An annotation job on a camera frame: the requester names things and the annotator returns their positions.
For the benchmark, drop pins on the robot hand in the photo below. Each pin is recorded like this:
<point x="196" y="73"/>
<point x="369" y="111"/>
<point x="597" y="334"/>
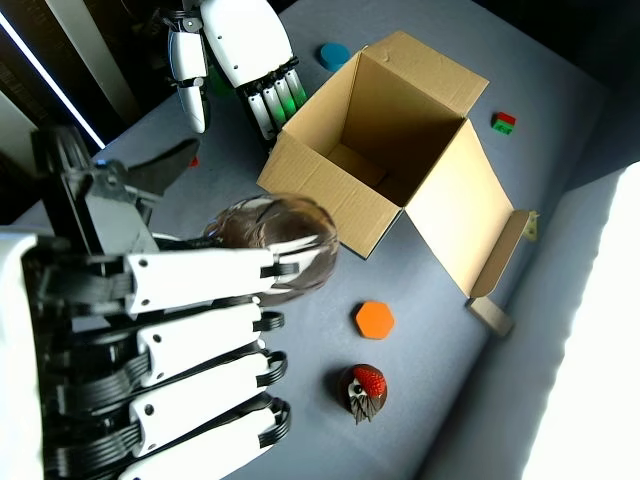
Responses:
<point x="195" y="275"/>
<point x="240" y="35"/>

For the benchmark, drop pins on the open cardboard box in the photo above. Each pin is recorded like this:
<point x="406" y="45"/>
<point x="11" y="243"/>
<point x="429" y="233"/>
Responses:
<point x="450" y="215"/>

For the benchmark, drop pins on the blue round block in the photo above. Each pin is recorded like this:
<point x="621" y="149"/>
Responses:
<point x="334" y="56"/>

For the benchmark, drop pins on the orange hexagon block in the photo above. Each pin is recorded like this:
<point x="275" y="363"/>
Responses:
<point x="375" y="320"/>

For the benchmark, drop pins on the toy chocolate cake with strawberry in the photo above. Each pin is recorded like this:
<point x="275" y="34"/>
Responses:
<point x="362" y="395"/>

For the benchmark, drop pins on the grey table cloth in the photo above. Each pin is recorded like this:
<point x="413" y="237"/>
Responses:
<point x="425" y="350"/>

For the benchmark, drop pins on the red and green block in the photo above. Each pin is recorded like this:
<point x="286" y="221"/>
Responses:
<point x="504" y="124"/>

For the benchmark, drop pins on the plain wooden block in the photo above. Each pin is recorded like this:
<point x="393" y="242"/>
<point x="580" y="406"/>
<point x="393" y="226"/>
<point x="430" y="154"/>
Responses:
<point x="492" y="317"/>

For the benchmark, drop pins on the white frame bar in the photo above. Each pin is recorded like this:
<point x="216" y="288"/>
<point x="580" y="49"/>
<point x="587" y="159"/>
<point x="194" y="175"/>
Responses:
<point x="50" y="80"/>

